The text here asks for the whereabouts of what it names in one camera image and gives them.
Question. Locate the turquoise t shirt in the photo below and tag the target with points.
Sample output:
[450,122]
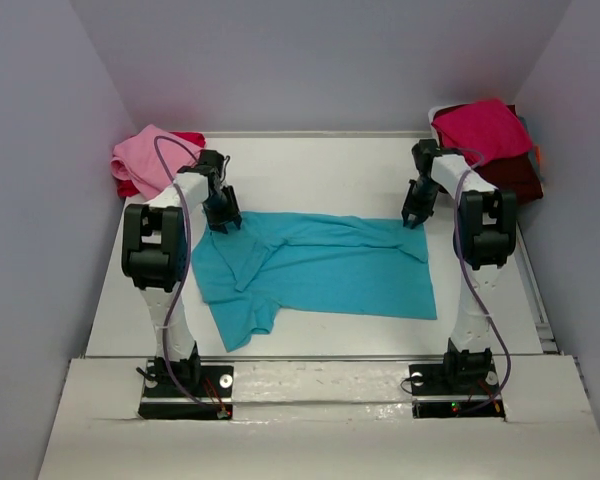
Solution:
[313,263]

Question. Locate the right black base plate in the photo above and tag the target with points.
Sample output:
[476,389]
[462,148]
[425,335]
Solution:
[434,397]

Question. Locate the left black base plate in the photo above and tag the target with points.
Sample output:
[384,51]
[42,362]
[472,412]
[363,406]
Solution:
[210,400]

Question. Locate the dark red t shirt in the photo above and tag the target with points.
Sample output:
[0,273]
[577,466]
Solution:
[494,140]

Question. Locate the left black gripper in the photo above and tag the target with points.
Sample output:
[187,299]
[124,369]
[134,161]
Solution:
[222,212]

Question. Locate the magenta t shirt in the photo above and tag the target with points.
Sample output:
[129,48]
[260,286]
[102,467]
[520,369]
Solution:
[489,130]

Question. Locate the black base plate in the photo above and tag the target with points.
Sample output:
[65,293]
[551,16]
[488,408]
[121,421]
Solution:
[210,400]
[434,397]

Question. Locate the pink folded t shirt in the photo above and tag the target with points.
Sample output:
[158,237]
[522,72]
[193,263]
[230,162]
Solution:
[147,162]

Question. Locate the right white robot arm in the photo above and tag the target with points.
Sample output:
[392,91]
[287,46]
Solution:
[484,237]

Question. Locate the red folded t shirt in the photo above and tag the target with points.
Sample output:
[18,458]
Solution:
[192,140]

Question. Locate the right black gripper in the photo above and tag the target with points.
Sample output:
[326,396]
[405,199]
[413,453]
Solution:
[418,204]

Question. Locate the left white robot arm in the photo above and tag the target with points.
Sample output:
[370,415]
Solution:
[156,256]

